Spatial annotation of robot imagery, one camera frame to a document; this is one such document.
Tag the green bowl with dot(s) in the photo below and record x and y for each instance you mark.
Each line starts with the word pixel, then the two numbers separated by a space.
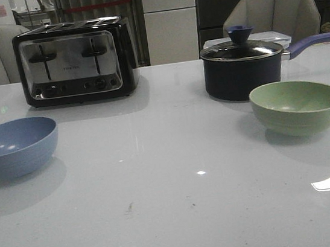
pixel 296 108

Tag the blue bowl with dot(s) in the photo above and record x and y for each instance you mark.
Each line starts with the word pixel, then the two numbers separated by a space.
pixel 26 144

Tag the dark blue saucepan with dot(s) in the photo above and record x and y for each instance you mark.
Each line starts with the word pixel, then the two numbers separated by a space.
pixel 234 81

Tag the glass pot lid blue knob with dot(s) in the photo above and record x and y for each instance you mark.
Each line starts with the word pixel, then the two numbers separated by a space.
pixel 240 47

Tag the white refrigerator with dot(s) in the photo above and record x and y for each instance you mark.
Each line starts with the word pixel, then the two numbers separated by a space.
pixel 171 28

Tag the black chrome four-slot toaster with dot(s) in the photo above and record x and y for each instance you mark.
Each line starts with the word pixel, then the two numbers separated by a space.
pixel 75 62

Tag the clear plastic container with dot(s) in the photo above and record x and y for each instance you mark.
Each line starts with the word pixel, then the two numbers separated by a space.
pixel 268 36

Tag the beige armchair right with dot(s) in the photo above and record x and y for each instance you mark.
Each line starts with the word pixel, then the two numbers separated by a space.
pixel 295 18

